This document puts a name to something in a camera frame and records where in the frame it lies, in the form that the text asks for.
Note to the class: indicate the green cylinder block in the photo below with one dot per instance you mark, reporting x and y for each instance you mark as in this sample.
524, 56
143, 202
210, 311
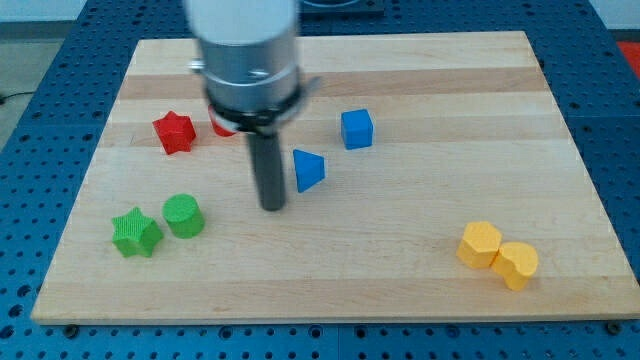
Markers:
183, 216

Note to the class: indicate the red star block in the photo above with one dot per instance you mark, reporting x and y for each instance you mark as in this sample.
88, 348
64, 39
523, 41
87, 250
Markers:
176, 132

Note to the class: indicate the yellow heart block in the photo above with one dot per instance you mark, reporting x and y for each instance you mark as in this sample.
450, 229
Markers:
516, 263

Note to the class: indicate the yellow hexagon block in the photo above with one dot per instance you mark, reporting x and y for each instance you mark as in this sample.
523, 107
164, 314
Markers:
479, 244

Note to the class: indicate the red cylinder block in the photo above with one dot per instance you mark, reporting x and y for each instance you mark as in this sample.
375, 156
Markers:
219, 129

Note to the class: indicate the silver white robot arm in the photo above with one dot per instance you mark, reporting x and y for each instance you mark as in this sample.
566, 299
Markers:
253, 80

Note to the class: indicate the blue triangle block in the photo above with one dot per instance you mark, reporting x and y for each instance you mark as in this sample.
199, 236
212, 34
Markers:
309, 169

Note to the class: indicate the wooden board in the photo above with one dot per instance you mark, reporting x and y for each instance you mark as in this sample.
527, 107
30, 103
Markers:
466, 129

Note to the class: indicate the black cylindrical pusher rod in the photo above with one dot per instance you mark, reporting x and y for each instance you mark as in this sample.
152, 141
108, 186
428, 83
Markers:
267, 165

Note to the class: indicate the blue cube block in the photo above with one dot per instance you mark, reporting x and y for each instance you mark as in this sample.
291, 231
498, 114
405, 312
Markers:
357, 129

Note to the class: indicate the green star block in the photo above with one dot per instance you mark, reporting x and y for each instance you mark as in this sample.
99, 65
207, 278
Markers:
135, 234

